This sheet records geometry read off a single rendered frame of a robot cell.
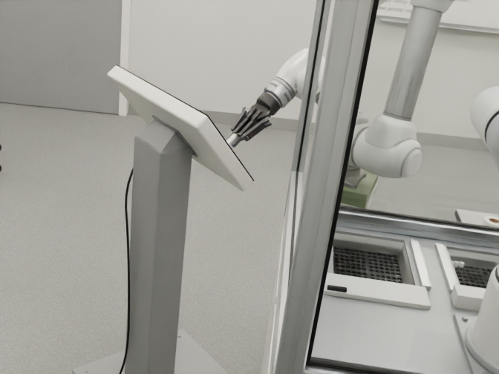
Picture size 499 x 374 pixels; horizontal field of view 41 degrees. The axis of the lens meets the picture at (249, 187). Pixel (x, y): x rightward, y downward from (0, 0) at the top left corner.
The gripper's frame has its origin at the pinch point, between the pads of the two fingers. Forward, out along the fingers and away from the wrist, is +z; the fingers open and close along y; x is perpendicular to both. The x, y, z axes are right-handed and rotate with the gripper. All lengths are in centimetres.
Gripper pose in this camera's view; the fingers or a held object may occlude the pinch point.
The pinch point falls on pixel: (229, 144)
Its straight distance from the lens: 209.1
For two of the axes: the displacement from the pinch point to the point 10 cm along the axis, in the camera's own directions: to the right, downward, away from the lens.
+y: 6.2, 3.9, -6.8
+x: 4.1, 5.7, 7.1
